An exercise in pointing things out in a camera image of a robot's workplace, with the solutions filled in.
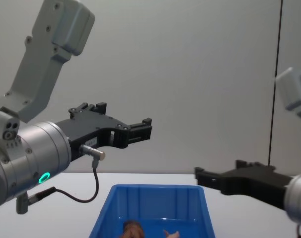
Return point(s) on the small pale pink item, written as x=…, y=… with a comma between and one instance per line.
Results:
x=171, y=234

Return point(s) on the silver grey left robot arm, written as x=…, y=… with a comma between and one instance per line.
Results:
x=34, y=146

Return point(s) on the small brown item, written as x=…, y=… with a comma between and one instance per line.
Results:
x=132, y=229

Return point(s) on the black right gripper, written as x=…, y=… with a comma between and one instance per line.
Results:
x=254, y=183

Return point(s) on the blue plastic bin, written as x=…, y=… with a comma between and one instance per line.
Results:
x=153, y=203

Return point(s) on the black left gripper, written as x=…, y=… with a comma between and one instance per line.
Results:
x=91, y=129

